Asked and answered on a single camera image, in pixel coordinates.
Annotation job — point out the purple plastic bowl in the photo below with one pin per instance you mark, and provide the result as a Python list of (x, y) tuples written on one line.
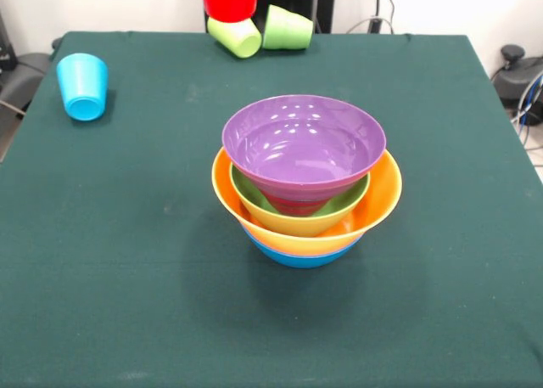
[(303, 150)]

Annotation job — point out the green plastic bowl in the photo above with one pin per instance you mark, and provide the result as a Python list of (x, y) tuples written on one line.
[(292, 224)]

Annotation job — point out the blue plastic bowl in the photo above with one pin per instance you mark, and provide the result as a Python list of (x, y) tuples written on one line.
[(301, 260)]

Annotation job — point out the green plastic cup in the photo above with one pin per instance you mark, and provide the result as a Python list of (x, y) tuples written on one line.
[(288, 29)]

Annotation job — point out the blue plastic cup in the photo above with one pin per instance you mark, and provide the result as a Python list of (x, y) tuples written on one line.
[(82, 82)]

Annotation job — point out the dark green tablecloth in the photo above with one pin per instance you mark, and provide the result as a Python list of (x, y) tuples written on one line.
[(271, 320)]

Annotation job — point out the orange plastic bowl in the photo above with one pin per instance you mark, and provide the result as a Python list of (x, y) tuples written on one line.
[(382, 192)]

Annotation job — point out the yellow-green plastic cup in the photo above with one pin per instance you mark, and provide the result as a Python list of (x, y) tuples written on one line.
[(237, 37)]

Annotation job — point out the magenta plastic bowl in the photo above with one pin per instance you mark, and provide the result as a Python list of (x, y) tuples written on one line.
[(297, 205)]

